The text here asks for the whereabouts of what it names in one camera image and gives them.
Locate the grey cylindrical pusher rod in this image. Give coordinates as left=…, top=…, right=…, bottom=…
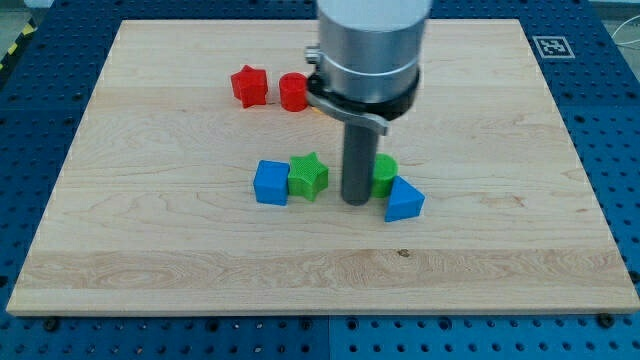
left=341, top=125, right=379, bottom=206

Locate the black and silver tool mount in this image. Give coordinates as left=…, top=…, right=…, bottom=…
left=305, top=46, right=420, bottom=136

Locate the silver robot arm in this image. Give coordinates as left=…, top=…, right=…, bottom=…
left=305, top=0, right=433, bottom=206

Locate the green star block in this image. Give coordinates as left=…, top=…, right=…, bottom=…
left=287, top=152, right=329, bottom=202

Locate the blue cube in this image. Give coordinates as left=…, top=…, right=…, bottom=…
left=253, top=160, right=290, bottom=206

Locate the red star block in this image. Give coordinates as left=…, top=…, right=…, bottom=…
left=230, top=65, right=268, bottom=108

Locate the green cylinder block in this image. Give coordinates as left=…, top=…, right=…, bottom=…
left=371, top=153, right=398, bottom=198

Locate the blue triangular prism block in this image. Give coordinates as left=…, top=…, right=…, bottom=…
left=384, top=176, right=426, bottom=222

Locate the red cylinder block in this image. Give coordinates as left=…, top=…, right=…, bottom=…
left=279, top=72, right=307, bottom=112

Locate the white fiducial marker tag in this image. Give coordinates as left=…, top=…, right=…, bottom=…
left=532, top=36, right=575, bottom=59

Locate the light wooden board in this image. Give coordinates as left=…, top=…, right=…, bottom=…
left=7, top=19, right=639, bottom=316

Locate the yellow black hazard tape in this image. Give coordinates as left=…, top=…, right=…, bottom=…
left=1, top=19, right=38, bottom=71

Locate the white cable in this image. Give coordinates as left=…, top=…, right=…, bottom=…
left=610, top=14, right=640, bottom=50

